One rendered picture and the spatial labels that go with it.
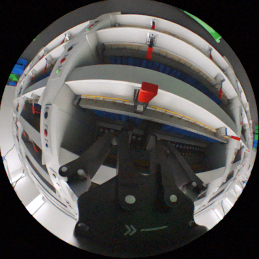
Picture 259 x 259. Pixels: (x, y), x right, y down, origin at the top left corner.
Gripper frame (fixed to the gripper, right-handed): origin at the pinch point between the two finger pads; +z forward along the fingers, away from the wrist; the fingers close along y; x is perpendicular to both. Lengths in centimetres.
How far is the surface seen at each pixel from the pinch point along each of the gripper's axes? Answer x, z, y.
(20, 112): -3, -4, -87
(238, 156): -5, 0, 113
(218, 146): -0.6, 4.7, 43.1
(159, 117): 4.1, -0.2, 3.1
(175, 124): 3.7, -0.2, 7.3
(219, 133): 5.6, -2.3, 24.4
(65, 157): -7.2, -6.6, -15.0
